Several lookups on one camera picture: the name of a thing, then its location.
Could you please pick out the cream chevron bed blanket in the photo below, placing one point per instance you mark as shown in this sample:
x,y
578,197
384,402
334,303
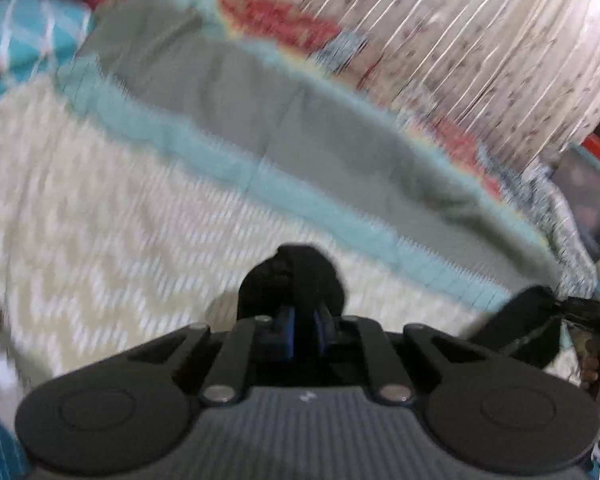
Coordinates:
x,y
141,180

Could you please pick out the red floral quilt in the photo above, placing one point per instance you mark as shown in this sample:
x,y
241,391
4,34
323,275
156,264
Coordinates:
x,y
357,62

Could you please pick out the floral white curtain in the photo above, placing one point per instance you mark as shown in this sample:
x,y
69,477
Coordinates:
x,y
522,74

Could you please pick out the black pants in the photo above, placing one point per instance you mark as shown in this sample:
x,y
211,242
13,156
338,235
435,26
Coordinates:
x,y
300,276

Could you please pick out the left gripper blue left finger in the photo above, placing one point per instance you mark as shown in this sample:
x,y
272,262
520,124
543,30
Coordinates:
x,y
277,330

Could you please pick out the teal patterned pillow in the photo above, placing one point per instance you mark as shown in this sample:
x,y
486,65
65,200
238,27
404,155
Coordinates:
x,y
37,36

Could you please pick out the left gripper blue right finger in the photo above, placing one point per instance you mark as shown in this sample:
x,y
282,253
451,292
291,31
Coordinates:
x,y
333,330

